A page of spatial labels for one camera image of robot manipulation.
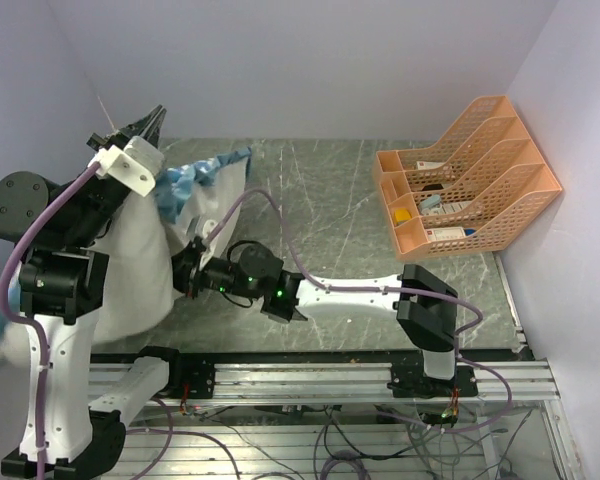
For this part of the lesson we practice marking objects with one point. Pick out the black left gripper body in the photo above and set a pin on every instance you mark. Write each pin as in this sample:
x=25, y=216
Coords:
x=103, y=188

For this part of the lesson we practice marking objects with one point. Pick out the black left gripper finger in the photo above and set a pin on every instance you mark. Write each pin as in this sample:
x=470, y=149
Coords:
x=154, y=128
x=139, y=127

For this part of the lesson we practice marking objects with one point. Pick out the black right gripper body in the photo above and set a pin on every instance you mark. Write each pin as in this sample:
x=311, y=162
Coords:
x=192, y=278

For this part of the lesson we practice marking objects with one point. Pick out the blue houndstooth bear pillowcase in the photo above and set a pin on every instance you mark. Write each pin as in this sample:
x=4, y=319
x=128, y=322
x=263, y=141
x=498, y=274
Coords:
x=190, y=180

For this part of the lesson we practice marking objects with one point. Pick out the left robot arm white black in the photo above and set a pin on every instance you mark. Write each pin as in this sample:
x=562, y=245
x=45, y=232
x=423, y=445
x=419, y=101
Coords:
x=92, y=251

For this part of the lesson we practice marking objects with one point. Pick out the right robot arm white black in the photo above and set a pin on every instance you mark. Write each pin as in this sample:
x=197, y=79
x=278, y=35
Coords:
x=424, y=306

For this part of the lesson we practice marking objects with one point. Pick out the yellow object in organizer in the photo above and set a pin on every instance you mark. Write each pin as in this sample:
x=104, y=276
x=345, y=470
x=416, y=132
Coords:
x=401, y=216

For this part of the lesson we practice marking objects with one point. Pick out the light blue stapler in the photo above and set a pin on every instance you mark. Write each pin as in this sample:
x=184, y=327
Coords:
x=430, y=202

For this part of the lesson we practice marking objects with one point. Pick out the white red box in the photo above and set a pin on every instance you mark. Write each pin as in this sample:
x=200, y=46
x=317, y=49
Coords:
x=445, y=234

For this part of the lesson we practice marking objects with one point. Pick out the white box in back slot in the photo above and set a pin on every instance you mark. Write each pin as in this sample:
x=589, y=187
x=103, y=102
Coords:
x=428, y=165

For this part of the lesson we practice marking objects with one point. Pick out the orange plastic file organizer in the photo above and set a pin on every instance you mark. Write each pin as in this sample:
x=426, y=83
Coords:
x=493, y=184

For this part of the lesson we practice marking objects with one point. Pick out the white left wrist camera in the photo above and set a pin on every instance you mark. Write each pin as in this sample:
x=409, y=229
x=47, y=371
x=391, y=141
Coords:
x=130, y=167

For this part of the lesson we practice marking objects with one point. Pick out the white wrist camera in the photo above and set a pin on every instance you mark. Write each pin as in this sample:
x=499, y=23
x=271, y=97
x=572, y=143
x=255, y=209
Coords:
x=130, y=167
x=207, y=228

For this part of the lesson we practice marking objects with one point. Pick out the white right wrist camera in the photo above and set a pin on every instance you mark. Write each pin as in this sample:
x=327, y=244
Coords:
x=207, y=228

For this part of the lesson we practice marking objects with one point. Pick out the aluminium rail frame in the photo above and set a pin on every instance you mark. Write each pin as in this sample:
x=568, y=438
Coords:
x=259, y=384

